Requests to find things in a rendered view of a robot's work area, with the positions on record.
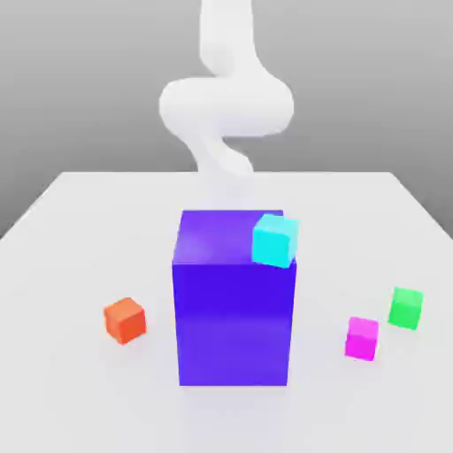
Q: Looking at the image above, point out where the small green cube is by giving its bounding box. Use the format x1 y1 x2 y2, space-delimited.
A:
387 286 425 331

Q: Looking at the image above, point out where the small orange cube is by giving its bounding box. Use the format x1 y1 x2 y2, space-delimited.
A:
103 296 147 346

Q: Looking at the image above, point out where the large purple box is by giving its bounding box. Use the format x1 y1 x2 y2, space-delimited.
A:
171 209 297 388

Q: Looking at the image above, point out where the small cyan cube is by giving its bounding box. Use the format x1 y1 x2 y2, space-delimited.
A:
250 212 300 269

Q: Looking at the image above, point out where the small magenta cube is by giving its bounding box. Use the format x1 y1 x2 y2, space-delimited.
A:
343 315 380 363

